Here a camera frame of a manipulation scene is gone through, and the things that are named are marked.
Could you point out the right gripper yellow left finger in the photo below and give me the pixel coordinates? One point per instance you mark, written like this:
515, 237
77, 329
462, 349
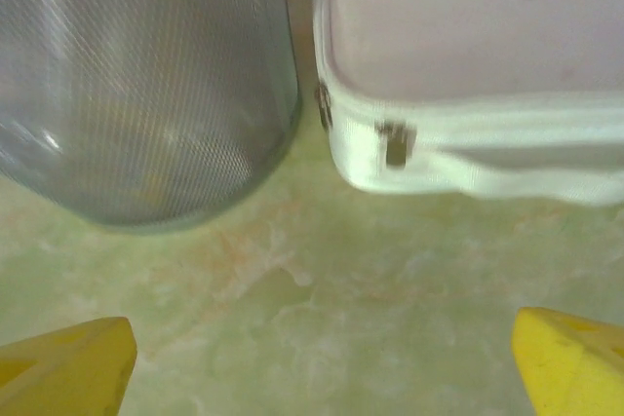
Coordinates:
63, 372

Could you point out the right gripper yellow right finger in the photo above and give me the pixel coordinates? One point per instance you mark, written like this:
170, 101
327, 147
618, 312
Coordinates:
570, 372

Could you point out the transparent grey plastic bin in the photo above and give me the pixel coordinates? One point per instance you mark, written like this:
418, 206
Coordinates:
146, 94

